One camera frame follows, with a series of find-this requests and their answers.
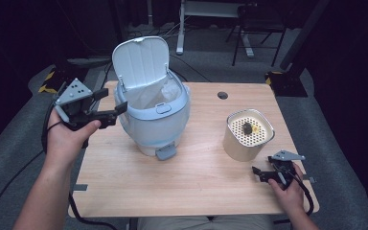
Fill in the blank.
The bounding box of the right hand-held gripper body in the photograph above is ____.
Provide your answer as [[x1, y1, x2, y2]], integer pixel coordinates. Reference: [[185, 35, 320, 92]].
[[267, 149, 307, 190]]

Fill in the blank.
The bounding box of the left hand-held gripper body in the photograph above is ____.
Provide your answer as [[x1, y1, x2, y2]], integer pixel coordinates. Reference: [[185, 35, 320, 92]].
[[53, 78, 94, 132]]

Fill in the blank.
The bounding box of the beige canister with perforated strainer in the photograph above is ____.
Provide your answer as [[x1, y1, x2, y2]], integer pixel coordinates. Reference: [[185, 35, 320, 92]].
[[222, 107, 276, 163]]

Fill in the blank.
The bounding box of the light blue pedal trash bin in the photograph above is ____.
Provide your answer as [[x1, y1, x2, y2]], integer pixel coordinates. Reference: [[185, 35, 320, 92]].
[[111, 35, 193, 162]]

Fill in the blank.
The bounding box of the person's right hand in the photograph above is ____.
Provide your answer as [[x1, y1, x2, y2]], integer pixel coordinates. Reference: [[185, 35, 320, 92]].
[[266, 163, 307, 219]]

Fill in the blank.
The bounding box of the person's left hand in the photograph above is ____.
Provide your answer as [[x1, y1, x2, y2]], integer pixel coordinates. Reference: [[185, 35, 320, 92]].
[[42, 107, 103, 171]]

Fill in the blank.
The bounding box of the stand base with striped tape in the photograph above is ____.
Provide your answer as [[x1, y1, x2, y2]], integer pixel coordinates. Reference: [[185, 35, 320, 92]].
[[37, 64, 89, 96], [264, 70, 310, 98]]

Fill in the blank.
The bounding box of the white bin liner bag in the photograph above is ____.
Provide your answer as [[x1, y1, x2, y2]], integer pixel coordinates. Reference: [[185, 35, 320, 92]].
[[121, 77, 184, 110]]

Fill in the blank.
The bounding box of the black slanted stand pole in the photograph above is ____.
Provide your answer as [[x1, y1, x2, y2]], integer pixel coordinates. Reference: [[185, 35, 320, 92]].
[[279, 0, 331, 72]]

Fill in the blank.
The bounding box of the black metal chair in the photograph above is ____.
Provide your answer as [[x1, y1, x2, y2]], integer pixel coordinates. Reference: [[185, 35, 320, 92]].
[[224, 2, 289, 68]]

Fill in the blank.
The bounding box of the bundle of floor cables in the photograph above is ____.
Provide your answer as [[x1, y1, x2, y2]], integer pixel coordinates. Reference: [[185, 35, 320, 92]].
[[126, 17, 188, 43]]

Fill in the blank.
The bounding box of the white desk frame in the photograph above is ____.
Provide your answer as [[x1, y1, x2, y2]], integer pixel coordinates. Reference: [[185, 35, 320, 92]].
[[174, 0, 257, 58]]

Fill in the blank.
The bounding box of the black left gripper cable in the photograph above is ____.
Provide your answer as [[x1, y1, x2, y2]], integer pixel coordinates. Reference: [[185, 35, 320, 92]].
[[40, 101, 120, 230]]

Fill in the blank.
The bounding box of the long black floor cable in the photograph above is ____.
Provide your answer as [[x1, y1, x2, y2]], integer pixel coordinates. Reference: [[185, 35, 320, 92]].
[[0, 47, 126, 230]]

